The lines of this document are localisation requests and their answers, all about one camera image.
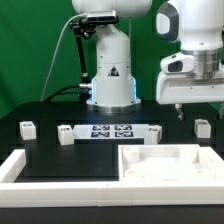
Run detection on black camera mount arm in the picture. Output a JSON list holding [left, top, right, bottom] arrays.
[[69, 18, 98, 101]]

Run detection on white U-shaped obstacle fence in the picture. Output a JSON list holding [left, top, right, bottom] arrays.
[[0, 145, 224, 208]]

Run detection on white square table top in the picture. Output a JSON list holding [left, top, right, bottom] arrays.
[[118, 144, 201, 181]]

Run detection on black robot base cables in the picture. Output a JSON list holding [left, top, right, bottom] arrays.
[[44, 84, 83, 103]]

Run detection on white sheet with tags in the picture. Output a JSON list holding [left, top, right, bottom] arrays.
[[73, 124, 149, 139]]

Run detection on white camera cable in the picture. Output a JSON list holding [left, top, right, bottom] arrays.
[[40, 13, 88, 102]]

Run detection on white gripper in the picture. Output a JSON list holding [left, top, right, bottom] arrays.
[[156, 53, 224, 120]]

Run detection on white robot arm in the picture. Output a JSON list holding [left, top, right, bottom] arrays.
[[72, 0, 224, 113]]

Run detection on grey camera on mount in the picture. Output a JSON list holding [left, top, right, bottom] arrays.
[[87, 10, 117, 23]]

